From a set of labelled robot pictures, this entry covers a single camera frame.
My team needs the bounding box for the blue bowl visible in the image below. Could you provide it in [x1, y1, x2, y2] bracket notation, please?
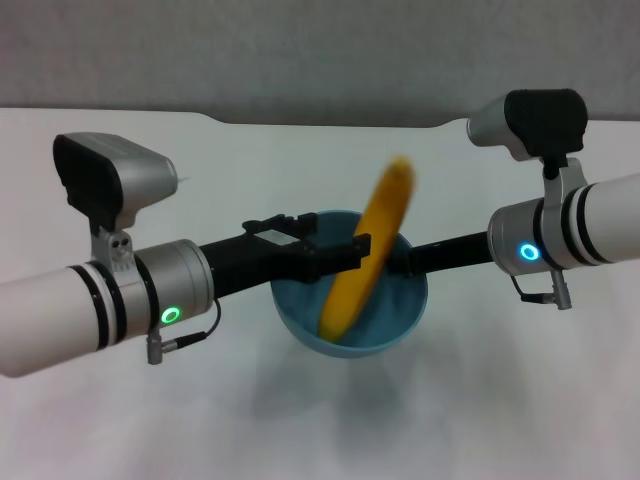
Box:
[270, 209, 430, 361]

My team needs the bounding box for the silver right camera bracket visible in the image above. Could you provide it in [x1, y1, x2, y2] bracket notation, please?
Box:
[541, 157, 592, 272]

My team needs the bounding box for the yellow banana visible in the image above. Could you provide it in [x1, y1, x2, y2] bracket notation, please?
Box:
[318, 154, 417, 346]

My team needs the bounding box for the silver camera bracket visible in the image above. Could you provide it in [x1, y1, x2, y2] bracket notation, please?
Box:
[89, 224, 137, 275]
[541, 157, 592, 272]

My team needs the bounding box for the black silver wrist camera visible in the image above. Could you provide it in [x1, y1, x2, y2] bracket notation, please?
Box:
[466, 88, 588, 179]
[53, 132, 178, 235]

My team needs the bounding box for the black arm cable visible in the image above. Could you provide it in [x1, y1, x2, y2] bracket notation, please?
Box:
[146, 298, 223, 366]
[510, 269, 572, 312]

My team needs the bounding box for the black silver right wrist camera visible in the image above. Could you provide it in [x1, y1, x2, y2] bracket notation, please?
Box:
[466, 88, 588, 179]

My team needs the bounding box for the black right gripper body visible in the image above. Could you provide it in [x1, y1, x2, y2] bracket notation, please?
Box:
[410, 230, 495, 276]

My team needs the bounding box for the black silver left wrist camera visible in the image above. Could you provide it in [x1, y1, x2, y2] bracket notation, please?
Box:
[53, 132, 178, 235]

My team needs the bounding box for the silver left camera bracket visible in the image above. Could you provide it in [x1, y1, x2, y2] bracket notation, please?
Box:
[89, 224, 137, 275]

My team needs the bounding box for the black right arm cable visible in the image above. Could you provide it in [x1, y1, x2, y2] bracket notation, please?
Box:
[510, 269, 572, 312]

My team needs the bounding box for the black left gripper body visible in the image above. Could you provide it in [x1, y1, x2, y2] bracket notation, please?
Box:
[197, 213, 321, 302]

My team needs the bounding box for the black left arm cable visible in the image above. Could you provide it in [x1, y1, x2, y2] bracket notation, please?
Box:
[146, 298, 223, 366]

